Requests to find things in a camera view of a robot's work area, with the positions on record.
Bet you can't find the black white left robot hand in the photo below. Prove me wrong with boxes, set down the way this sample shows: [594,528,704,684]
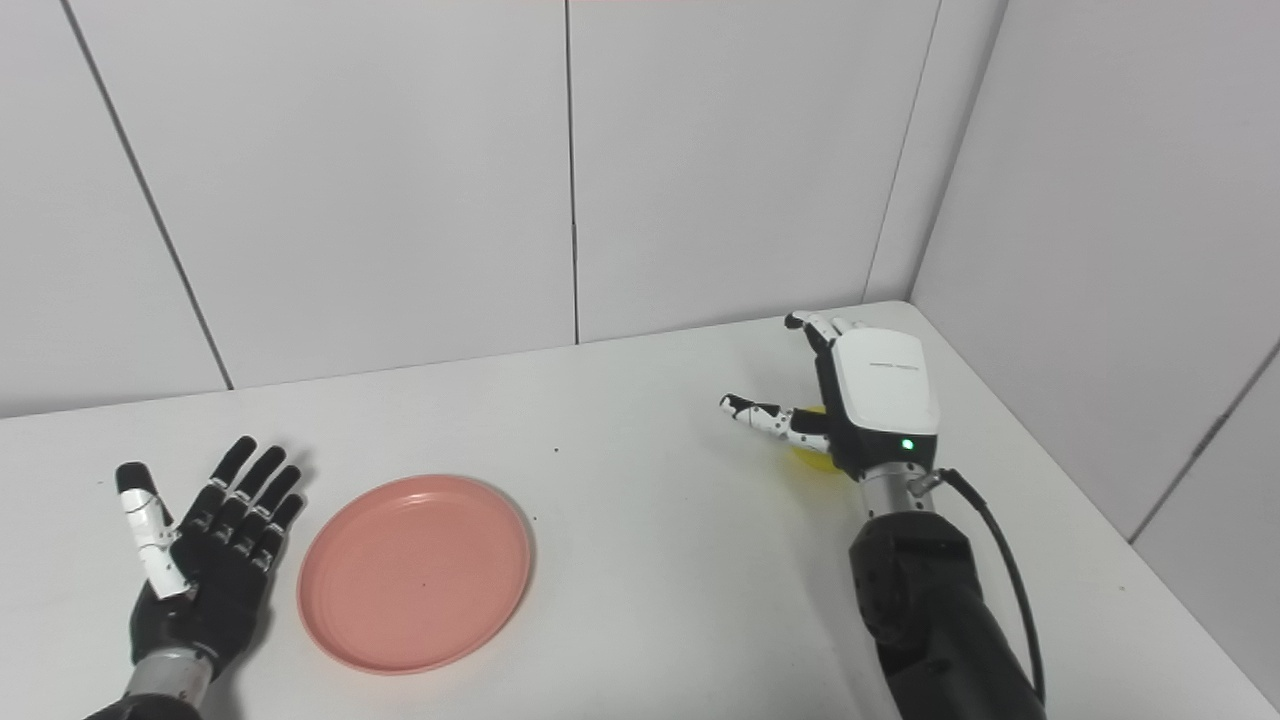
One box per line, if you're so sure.
[114,435,307,673]

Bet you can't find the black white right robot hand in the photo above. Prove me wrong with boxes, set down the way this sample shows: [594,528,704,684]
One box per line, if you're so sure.
[719,310,943,484]

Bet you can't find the pink round plate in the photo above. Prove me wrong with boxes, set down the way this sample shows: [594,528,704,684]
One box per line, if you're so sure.
[295,473,535,676]

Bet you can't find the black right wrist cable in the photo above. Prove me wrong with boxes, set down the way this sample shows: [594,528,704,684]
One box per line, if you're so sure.
[908,467,1047,707]

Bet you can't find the yellow lemon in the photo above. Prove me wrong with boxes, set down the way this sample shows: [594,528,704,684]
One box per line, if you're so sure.
[788,404,839,472]

